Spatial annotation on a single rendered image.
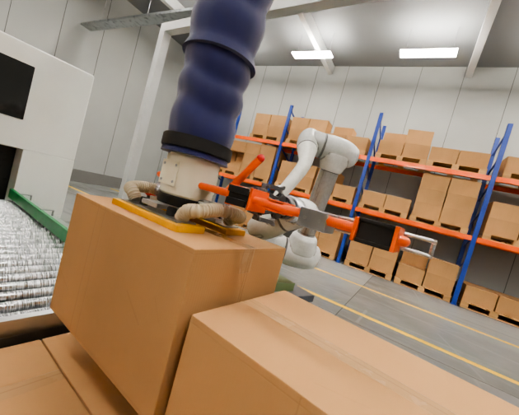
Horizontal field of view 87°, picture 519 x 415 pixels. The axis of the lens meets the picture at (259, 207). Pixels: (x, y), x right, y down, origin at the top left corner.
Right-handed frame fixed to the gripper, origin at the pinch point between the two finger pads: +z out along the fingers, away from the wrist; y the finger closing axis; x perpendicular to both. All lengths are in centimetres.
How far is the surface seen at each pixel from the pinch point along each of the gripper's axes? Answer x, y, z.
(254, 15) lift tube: 16, -52, 2
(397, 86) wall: 190, -443, -830
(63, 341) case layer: 52, 66, 14
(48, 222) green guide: 191, 60, -22
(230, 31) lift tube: 18.2, -44.3, 6.9
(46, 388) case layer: 33, 66, 24
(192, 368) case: -10.6, 35.9, 18.3
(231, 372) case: -19.9, 30.9, 18.4
